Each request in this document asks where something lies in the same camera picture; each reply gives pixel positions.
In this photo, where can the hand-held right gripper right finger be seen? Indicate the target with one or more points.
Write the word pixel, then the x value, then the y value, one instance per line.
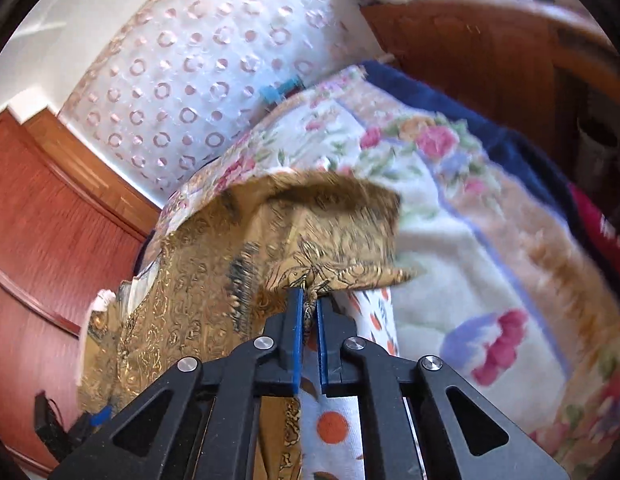
pixel 324 345

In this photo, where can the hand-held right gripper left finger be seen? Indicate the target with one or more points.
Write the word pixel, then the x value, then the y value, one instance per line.
pixel 296 340

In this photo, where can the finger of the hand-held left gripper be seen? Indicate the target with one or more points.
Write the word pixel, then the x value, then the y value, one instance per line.
pixel 92 422

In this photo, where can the gold patterned cloth garment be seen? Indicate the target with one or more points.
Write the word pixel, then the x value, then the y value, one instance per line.
pixel 199 265

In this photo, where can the pale pink folded cloth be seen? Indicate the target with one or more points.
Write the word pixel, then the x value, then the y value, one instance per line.
pixel 95 305

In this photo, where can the floral blanket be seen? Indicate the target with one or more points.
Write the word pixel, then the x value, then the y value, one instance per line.
pixel 455 240

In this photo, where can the wooden headboard panel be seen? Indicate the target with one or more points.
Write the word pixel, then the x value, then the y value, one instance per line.
pixel 39 240

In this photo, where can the small blue object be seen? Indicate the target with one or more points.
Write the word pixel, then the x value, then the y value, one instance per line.
pixel 276 92

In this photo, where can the navy blue blanket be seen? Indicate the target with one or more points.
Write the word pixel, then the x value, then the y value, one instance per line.
pixel 520 150

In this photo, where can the white circle-patterned curtain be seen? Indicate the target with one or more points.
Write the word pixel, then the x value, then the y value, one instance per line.
pixel 204 60

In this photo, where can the red cloth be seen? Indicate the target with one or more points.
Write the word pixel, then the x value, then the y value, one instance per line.
pixel 597 230

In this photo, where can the brown wooden cabinet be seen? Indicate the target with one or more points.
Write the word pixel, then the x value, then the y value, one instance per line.
pixel 470 45

